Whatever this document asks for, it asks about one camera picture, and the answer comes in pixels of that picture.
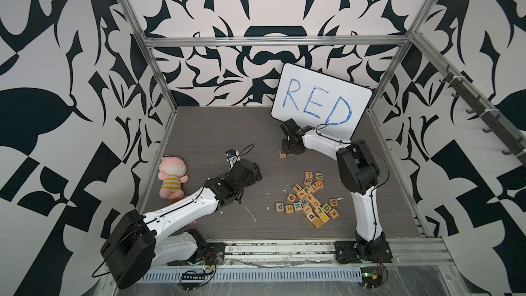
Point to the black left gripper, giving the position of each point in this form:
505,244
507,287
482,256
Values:
257,173

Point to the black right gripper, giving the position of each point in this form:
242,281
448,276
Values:
285,149

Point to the wooden block letter D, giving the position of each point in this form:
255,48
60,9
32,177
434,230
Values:
327,208

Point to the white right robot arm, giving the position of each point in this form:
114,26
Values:
359,174

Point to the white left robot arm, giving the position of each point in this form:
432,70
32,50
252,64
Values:
141,242

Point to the wooden block letter P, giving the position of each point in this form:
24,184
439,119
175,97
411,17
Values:
306,190
279,207

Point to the wooden block letter G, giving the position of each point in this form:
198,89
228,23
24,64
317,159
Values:
291,198

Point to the white whiteboard with RED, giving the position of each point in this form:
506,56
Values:
314,99

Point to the wooden block letter H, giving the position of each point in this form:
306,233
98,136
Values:
289,209

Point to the wooden block letter J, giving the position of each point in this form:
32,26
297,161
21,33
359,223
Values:
319,211

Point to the pink plush toy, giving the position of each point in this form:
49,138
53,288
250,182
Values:
173,174

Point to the yellow faced wooden block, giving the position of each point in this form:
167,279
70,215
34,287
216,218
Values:
316,222

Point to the left circuit board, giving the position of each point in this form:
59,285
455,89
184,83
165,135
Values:
191,280

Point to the circuit board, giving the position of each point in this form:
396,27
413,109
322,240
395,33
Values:
373,278
191,280

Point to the right circuit board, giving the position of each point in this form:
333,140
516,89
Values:
373,278

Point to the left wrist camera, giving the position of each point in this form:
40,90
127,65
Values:
232,156

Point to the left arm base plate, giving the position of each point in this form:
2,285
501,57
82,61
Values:
211,253

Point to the aluminium frame crossbar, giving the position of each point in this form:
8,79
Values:
274,41

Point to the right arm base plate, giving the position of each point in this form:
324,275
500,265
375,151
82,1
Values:
377,251

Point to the white perforated cable duct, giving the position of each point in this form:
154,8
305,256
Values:
254,274

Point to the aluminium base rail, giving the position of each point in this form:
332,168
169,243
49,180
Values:
274,253

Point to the black hook rack rail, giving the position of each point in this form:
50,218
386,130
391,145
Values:
480,107

